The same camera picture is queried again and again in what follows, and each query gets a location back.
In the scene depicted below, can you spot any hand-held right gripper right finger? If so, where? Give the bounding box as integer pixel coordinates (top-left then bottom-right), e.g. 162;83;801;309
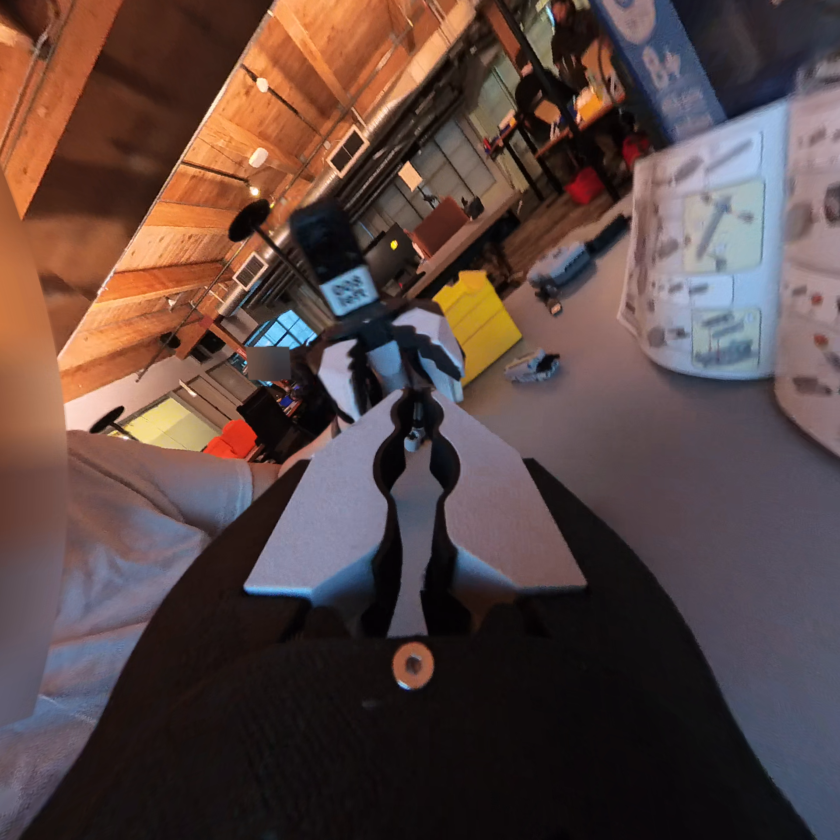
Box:
420;388;589;637

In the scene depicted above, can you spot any white air vent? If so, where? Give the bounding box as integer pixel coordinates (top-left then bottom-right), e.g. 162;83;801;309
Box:
326;126;370;175
231;252;269;290

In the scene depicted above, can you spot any blue cardboard box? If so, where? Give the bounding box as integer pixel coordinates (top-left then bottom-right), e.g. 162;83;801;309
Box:
591;0;729;144

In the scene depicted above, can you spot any small grey toy brick pin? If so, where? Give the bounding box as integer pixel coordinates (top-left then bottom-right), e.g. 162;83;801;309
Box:
403;390;427;454

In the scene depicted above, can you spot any white background table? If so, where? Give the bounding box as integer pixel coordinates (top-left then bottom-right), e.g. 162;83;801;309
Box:
416;190;526;283

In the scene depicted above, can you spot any grey toy brick assembly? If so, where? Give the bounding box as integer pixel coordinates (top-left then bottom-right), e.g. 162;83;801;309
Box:
528;239;595;290

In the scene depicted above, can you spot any dark monitor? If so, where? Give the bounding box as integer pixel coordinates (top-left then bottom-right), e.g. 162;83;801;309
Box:
363;223;421;271

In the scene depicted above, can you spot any person's grey shirt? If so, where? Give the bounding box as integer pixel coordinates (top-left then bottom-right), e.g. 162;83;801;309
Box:
0;518;211;815

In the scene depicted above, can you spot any orange chair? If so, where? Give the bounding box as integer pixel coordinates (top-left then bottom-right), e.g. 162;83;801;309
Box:
203;420;258;460

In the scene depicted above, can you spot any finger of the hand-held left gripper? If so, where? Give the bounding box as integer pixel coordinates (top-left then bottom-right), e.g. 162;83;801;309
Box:
392;307;468;403
319;336;371;423

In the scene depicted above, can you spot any red bin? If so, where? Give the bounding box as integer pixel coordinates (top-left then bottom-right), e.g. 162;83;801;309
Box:
564;167;606;204

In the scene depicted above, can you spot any window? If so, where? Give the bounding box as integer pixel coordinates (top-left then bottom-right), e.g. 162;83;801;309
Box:
246;310;322;349

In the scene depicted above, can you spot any metal ventilation duct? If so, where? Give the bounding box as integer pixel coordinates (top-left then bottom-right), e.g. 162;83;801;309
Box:
217;92;463;317

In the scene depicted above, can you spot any yellow plastic bin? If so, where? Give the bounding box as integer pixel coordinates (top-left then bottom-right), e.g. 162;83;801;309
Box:
433;270;524;387

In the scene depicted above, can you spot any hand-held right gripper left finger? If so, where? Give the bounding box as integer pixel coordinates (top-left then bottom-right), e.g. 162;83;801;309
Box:
243;388;413;637

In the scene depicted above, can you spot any paper instruction booklet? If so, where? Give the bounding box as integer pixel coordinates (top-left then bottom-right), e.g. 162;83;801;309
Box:
619;59;840;457

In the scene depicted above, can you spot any person's left forearm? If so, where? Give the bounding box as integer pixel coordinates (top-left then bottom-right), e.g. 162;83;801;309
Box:
66;430;329;536

